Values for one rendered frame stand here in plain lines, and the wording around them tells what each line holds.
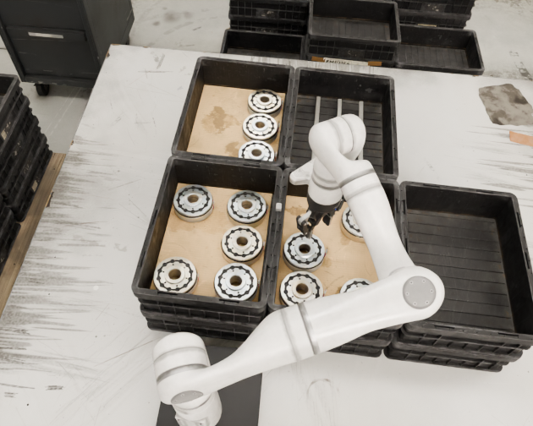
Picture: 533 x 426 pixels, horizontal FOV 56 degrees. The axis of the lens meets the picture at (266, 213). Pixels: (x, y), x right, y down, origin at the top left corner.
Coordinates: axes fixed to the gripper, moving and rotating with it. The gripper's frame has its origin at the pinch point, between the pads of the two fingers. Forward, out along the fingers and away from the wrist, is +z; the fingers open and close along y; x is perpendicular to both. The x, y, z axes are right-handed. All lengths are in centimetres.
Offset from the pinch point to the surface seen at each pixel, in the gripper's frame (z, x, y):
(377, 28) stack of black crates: 45, 82, 121
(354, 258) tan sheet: 10.6, -8.6, 6.4
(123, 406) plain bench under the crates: 23, 0, -57
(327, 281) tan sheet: 10.5, -9.3, -3.4
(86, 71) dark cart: 71, 167, 8
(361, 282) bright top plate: 7.7, -15.3, 1.6
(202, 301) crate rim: 0.4, 1.3, -32.5
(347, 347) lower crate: 20.5, -22.7, -7.5
